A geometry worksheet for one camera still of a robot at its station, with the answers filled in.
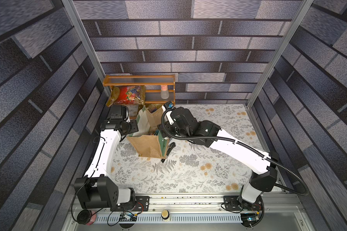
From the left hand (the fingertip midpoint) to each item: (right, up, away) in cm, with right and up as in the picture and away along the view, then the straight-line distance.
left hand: (133, 125), depth 81 cm
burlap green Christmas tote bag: (+8, -5, -6) cm, 12 cm away
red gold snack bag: (-10, +20, +17) cm, 28 cm away
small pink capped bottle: (+16, +23, +20) cm, 34 cm away
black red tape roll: (-18, -42, -15) cm, 48 cm away
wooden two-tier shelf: (+13, +25, +18) cm, 34 cm away
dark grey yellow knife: (+21, -15, +13) cm, 29 cm away
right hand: (+19, +3, -13) cm, 23 cm away
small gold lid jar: (+20, -36, -22) cm, 47 cm away
